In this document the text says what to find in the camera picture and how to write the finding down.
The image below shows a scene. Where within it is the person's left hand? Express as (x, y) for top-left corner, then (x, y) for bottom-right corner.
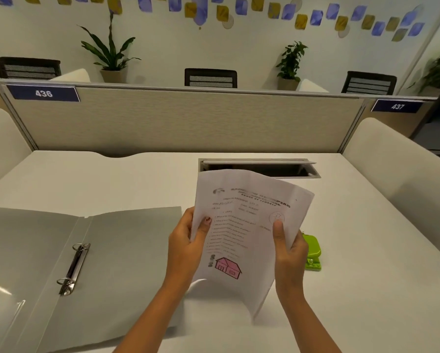
(166, 206), (213, 291)

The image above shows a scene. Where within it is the person's right hand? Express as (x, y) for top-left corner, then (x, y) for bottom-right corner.
(272, 220), (310, 297)

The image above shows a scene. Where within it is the green hole punch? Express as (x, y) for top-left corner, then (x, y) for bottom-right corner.
(300, 233), (322, 272)

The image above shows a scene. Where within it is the grey ring binder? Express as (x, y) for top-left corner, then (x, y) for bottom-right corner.
(0, 206), (186, 353)

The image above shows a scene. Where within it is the white paper pink house drawing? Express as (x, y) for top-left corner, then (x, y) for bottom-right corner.
(189, 169), (315, 320)

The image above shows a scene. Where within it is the person's left forearm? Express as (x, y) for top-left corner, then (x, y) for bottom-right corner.
(113, 281), (191, 353)

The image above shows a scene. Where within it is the person's right forearm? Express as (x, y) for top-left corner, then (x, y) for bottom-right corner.
(277, 290), (342, 353)

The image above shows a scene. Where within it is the beige fabric partition panel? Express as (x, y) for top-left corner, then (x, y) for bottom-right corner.
(1, 84), (366, 155)

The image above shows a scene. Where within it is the white side divider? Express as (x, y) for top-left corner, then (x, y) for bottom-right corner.
(50, 68), (92, 83)
(341, 117), (440, 265)
(0, 107), (33, 192)
(298, 78), (330, 94)

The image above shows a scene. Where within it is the black mesh office chair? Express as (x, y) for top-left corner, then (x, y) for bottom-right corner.
(0, 56), (62, 79)
(184, 68), (238, 89)
(341, 71), (398, 95)

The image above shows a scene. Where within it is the potted small-leaf plant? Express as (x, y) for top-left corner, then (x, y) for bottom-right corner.
(276, 41), (309, 92)

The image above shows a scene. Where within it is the potted long-leaf plant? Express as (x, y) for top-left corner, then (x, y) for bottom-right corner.
(78, 10), (141, 84)

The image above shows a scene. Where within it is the blue desk number sign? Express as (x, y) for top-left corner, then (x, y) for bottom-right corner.
(5, 84), (81, 102)
(370, 99), (425, 114)

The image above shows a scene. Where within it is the grey desk cable box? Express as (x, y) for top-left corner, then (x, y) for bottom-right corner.
(198, 157), (322, 179)

